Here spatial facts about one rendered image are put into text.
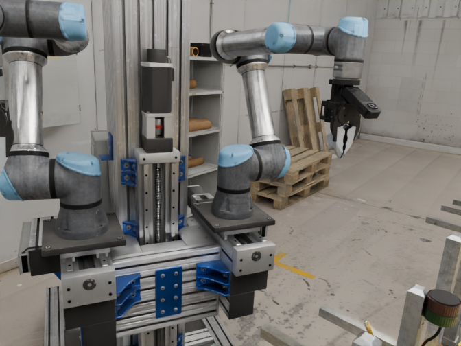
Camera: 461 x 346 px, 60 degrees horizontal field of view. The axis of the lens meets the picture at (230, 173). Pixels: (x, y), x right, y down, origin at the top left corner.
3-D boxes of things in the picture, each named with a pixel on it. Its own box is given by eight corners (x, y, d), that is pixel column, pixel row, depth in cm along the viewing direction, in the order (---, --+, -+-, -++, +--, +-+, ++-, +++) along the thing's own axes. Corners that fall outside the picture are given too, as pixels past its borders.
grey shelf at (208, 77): (121, 228, 365) (115, 52, 322) (187, 203, 435) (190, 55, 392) (154, 242, 340) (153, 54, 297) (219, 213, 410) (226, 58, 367)
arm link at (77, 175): (101, 204, 113) (99, 158, 110) (51, 206, 110) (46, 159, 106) (102, 190, 124) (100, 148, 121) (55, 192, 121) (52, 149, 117)
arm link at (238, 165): (210, 181, 139) (211, 143, 135) (243, 177, 145) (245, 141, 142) (227, 192, 129) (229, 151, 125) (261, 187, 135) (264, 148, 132)
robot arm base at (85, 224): (55, 222, 124) (53, 192, 121) (105, 216, 130) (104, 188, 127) (55, 243, 110) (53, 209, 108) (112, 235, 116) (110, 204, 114)
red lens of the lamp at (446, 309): (421, 307, 79) (423, 297, 78) (431, 294, 83) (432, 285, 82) (454, 320, 75) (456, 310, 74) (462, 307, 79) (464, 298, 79)
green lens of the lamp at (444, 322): (418, 317, 80) (420, 308, 79) (428, 305, 84) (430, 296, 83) (451, 331, 76) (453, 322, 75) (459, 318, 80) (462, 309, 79)
